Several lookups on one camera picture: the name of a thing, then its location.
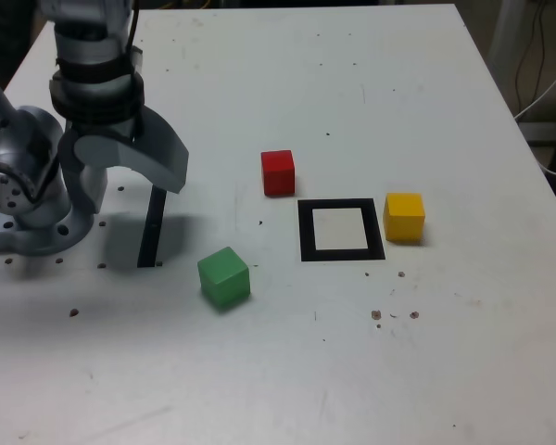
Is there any black tape strip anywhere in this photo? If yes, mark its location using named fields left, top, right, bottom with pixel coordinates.
left=137, top=184, right=168, bottom=269

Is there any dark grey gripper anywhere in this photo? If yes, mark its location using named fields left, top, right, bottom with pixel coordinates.
left=57, top=106, right=190, bottom=217

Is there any green cube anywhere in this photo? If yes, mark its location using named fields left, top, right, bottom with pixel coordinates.
left=196, top=246, right=252, bottom=312

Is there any black tape square outline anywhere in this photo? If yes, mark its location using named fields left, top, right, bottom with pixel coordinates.
left=297, top=197, right=386, bottom=262

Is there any red cube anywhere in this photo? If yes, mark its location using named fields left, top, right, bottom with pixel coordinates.
left=260, top=149, right=297, bottom=197

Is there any thin black cable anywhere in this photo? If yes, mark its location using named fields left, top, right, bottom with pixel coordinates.
left=512, top=0, right=547, bottom=108

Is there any yellow cube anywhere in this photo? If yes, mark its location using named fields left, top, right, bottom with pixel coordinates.
left=382, top=192, right=426, bottom=243

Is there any white cable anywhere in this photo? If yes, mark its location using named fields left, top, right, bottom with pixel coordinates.
left=512, top=58, right=556, bottom=178

